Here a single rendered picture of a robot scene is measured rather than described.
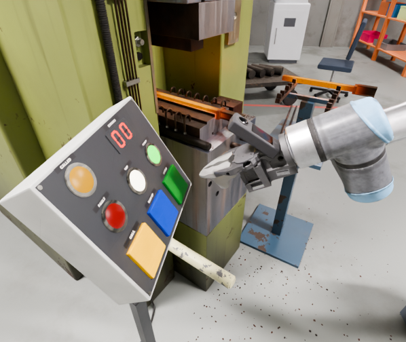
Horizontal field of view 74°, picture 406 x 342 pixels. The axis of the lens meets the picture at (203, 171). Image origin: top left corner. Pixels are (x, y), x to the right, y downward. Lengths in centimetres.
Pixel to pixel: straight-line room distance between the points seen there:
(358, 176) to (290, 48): 537
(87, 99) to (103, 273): 47
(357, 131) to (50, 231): 52
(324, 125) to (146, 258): 40
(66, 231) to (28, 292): 146
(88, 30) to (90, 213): 48
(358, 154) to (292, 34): 535
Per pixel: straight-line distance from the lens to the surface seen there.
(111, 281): 52
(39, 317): 179
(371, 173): 60
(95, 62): 80
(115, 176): 52
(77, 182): 46
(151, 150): 63
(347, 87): 148
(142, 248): 52
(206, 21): 90
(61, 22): 77
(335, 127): 53
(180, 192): 66
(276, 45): 584
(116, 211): 50
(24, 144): 126
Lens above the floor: 143
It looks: 36 degrees down
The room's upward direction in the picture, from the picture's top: straight up
